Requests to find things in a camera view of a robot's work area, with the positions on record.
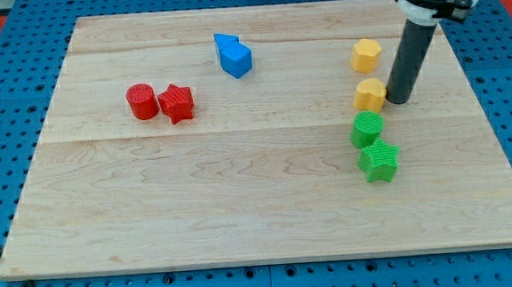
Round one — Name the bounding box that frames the yellow hexagon block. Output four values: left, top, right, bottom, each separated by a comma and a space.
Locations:
350, 38, 382, 74

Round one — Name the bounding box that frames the wooden board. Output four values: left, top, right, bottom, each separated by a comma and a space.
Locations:
0, 0, 512, 282

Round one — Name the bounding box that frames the blue cube block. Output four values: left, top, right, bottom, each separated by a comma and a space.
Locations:
220, 42, 253, 79

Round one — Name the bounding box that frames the red star block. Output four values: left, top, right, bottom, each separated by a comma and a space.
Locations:
158, 84, 194, 124

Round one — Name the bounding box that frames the blue triangle block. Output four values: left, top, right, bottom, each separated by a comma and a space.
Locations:
213, 33, 239, 59

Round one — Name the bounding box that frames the green cylinder block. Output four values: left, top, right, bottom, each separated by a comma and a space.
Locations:
349, 111, 384, 148

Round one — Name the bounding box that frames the red cylinder block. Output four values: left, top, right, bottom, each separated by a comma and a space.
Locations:
125, 83, 159, 120

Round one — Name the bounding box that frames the green star block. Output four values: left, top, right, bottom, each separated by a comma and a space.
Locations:
357, 138, 401, 183

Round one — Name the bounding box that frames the yellow heart block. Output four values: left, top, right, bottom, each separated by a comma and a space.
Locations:
352, 78, 387, 113

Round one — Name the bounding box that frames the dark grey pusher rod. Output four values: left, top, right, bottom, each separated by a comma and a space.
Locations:
386, 20, 436, 105

